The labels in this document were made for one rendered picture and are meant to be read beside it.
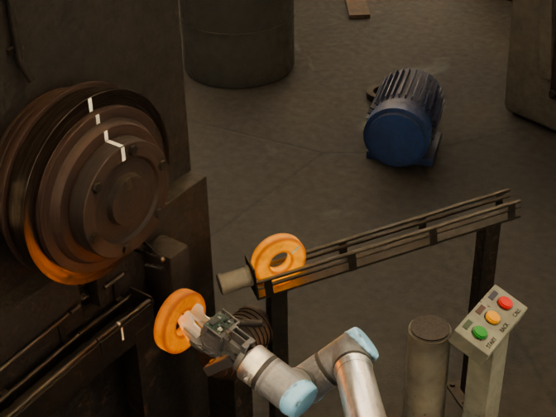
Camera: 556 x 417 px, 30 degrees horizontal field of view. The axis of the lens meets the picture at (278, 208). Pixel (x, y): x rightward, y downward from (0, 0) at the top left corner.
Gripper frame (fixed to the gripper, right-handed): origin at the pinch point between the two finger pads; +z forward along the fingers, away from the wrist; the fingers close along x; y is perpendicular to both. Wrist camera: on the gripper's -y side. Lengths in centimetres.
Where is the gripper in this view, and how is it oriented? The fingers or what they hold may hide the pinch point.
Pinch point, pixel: (179, 314)
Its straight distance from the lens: 244.9
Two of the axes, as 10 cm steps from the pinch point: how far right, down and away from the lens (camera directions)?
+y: 2.2, -7.1, -6.7
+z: -7.8, -5.4, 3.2
